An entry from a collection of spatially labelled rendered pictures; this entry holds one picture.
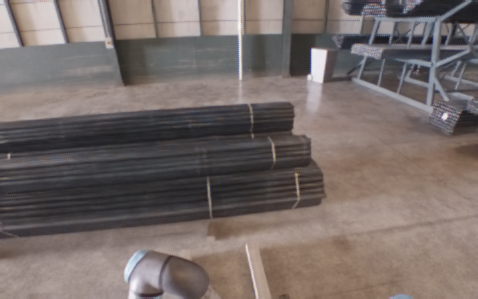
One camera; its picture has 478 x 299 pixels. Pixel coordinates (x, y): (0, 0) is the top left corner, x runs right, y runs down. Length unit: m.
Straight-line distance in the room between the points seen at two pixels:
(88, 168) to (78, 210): 0.42
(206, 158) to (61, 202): 1.44
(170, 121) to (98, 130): 0.75
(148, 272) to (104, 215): 1.80
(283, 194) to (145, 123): 1.63
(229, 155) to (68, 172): 1.50
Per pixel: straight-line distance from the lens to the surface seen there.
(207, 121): 2.65
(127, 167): 2.45
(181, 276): 0.87
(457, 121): 5.71
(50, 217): 2.88
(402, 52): 7.41
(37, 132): 3.21
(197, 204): 2.44
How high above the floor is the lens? 1.89
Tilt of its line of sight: 28 degrees down
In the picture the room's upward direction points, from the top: 1 degrees counter-clockwise
